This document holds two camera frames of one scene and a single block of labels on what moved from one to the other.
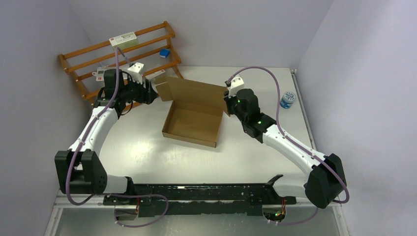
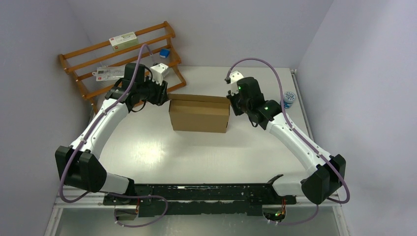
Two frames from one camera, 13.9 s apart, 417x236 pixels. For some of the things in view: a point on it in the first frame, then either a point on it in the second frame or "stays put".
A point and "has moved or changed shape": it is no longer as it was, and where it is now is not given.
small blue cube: [164, 53] stays put
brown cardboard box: [196, 113] has moved or changed shape
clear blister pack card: [100, 72] stays put
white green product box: [126, 40] stays put
